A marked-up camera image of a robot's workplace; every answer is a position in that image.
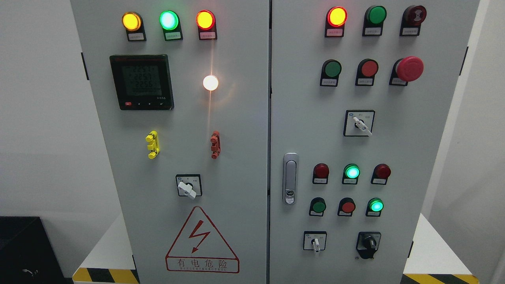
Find black rotary knob switch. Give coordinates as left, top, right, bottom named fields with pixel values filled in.
left=356, top=232, right=381, bottom=259

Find grey electrical cabinet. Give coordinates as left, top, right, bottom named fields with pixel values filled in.
left=71, top=0, right=480, bottom=284

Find red terminal connector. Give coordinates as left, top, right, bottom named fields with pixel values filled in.
left=210, top=131, right=221, bottom=159

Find white lit indicator lamp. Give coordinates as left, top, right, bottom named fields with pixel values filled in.
left=202, top=75, right=219, bottom=92

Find dark red indicator light left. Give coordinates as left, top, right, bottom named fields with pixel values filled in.
left=312, top=163, right=329, bottom=185

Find dark red indicator light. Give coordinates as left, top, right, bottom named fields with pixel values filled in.
left=312, top=163, right=329, bottom=185
left=371, top=163, right=391, bottom=185

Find yellow terminal connector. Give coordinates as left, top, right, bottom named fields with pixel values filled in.
left=145, top=131, right=160, bottom=159

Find green lit indicator middle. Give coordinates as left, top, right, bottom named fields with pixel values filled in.
left=342, top=164, right=361, bottom=185

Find red push button lower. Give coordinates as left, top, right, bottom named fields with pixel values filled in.
left=337, top=197, right=356, bottom=217

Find red push button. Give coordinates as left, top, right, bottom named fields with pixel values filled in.
left=355, top=59, right=379, bottom=86
left=337, top=197, right=356, bottom=217

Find red electrical hazard sticker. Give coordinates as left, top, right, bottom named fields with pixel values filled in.
left=165, top=206, right=240, bottom=273

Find black digital power meter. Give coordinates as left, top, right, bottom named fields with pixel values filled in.
left=109, top=54, right=174, bottom=111

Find red-ringed yellow indicator light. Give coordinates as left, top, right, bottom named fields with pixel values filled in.
left=195, top=10, right=217, bottom=40

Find dark red indicator light right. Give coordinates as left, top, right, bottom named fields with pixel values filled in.
left=371, top=163, right=391, bottom=185

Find green lit push button lower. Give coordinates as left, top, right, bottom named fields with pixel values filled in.
left=365, top=197, right=384, bottom=217

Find green lit indicator light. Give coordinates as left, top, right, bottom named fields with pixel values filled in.
left=159, top=10, right=183, bottom=41

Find red-ringed lit indicator right door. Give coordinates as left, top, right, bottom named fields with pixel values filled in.
left=325, top=6, right=348, bottom=38

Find yellow indicator light top left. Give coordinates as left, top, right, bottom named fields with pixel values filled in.
left=122, top=11, right=146, bottom=41

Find red emergency stop mushroom button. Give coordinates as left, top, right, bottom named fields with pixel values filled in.
left=389, top=56, right=424, bottom=86

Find green unlit indicator light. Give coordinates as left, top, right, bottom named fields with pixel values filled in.
left=362, top=5, right=387, bottom=36

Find dark red buzzer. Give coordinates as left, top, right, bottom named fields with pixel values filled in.
left=399, top=5, right=427, bottom=37

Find black box lower left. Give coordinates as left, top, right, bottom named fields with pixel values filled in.
left=0, top=217, right=65, bottom=284

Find silver door handle lock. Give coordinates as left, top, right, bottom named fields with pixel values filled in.
left=282, top=152, right=298, bottom=205

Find white-handled selector switch left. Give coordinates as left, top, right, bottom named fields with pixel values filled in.
left=176, top=174, right=202, bottom=200

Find white-handled selector switch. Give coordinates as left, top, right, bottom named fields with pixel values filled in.
left=302, top=230, right=327, bottom=258
left=343, top=110, right=375, bottom=137
left=176, top=174, right=202, bottom=200

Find white-handled selector switch upper right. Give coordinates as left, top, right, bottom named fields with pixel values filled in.
left=343, top=110, right=375, bottom=137

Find white-handled selector switch lower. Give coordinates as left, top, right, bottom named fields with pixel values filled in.
left=302, top=230, right=327, bottom=258

